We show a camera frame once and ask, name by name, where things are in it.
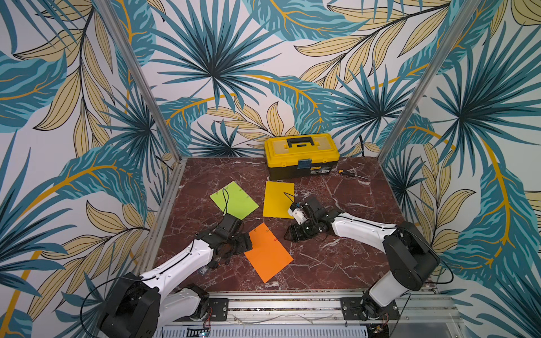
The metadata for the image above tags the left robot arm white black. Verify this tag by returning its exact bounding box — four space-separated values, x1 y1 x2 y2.
97 214 252 337

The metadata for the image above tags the right aluminium corner post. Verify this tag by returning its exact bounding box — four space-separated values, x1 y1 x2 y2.
377 0 483 163

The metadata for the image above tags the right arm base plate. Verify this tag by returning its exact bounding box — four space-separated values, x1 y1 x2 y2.
340 297 401 321

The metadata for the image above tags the yellow paper sheet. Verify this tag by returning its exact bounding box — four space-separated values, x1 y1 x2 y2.
263 181 294 219

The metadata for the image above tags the aluminium corner post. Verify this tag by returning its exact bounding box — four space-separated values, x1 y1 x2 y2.
90 0 183 161
377 0 483 163

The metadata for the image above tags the small screwdriver yellow black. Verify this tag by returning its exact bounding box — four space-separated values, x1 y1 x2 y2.
338 170 356 177

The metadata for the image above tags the aluminium frame rail front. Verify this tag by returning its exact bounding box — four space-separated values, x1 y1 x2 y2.
209 290 466 337

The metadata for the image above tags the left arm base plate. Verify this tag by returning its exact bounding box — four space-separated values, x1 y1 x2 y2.
199 298 230 323

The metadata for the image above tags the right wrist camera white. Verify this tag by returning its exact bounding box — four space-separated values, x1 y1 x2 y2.
287 204 308 225

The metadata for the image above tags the yellow black toolbox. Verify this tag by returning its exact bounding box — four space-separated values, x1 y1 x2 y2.
264 133 340 181

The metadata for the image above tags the green paper sheet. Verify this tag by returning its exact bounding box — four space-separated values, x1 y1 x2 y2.
210 181 259 220

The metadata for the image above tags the left aluminium corner post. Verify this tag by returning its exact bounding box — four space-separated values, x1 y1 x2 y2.
90 0 183 161

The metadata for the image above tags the orange paper sheet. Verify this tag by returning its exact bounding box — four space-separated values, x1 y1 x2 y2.
245 223 293 283

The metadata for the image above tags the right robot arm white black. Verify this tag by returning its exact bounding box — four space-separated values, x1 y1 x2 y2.
285 197 441 321

